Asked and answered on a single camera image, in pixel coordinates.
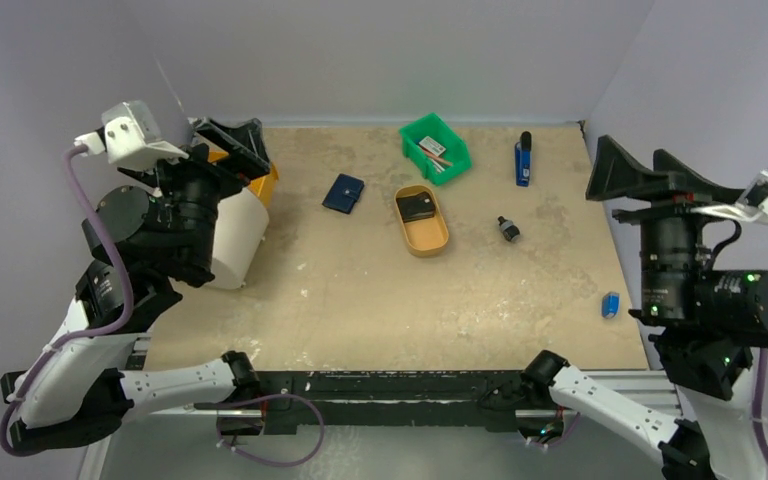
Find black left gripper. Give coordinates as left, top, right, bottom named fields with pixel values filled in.
left=132, top=117, right=272, bottom=276

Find blue leather card holder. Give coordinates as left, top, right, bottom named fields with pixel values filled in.
left=322, top=173, right=365, bottom=214

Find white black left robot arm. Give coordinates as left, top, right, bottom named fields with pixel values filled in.
left=0, top=117, right=272, bottom=457

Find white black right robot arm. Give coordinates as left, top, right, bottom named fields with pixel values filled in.
left=521, top=135, right=768, bottom=479

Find black VIP credit cards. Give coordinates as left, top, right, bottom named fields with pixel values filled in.
left=396, top=191, right=436, bottom=223

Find yellow wooden box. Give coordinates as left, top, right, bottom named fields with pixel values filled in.
left=208, top=149, right=280, bottom=209

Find white cylindrical container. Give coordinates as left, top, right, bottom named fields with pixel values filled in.
left=208, top=188, right=269, bottom=290

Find blue stapler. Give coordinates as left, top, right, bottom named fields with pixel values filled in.
left=515, top=131, right=532, bottom=187

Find small blue eraser block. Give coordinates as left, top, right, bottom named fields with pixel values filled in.
left=601, top=291, right=621, bottom=319

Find green plastic bin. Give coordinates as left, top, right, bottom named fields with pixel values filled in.
left=399, top=113, right=472, bottom=186

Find items inside green bin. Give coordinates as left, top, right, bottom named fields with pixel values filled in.
left=417, top=136, right=453, bottom=173

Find tan oval plastic tray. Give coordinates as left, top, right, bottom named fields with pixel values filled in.
left=394, top=184, right=450, bottom=258

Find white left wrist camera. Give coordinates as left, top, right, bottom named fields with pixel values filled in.
left=73, top=100, right=189, bottom=172

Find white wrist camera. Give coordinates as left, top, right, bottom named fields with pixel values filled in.
left=691, top=168, right=768, bottom=228
left=73, top=100, right=189, bottom=172

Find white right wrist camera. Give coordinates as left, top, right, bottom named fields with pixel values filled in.
left=691, top=168, right=768, bottom=228

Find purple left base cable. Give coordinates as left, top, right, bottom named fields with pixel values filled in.
left=214, top=389, right=328, bottom=468

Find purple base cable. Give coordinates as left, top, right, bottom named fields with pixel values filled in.
left=214, top=389, right=328, bottom=468
left=523, top=410, right=584, bottom=453

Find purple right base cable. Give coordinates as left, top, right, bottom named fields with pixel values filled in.
left=523, top=410, right=584, bottom=453

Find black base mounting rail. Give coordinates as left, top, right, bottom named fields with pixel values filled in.
left=193, top=349, right=589, bottom=440

